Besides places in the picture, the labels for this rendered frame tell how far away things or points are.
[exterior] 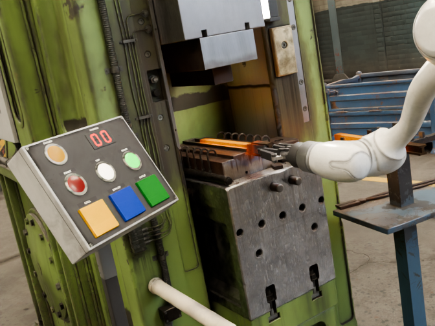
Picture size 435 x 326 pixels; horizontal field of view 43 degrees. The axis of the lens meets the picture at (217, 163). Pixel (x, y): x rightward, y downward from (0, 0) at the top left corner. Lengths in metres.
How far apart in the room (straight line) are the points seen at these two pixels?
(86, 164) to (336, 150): 0.63
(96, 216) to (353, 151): 0.65
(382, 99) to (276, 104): 3.57
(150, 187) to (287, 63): 0.81
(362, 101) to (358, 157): 4.21
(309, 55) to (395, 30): 8.20
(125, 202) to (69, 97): 0.77
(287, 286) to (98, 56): 0.95
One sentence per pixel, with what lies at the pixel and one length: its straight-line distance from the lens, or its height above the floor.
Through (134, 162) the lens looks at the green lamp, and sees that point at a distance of 1.46.
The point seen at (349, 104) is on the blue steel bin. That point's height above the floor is 0.48.
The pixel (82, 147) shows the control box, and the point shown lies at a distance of 1.40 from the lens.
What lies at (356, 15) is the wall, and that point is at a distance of 10.69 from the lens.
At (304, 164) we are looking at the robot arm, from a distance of 1.54.
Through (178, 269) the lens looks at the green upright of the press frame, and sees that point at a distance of 1.88.
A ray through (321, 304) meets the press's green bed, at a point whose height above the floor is 0.40.
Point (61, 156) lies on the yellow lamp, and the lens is 1.35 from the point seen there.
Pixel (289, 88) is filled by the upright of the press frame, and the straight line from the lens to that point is 2.06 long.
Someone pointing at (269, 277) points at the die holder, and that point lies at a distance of 1.85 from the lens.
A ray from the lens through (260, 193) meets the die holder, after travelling 1.76.
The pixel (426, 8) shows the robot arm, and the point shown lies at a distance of 1.00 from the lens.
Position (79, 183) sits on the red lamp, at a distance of 1.33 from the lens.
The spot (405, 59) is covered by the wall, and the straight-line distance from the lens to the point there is 10.26.
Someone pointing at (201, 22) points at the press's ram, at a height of 1.41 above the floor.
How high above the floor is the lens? 1.36
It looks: 13 degrees down
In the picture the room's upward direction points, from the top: 10 degrees counter-clockwise
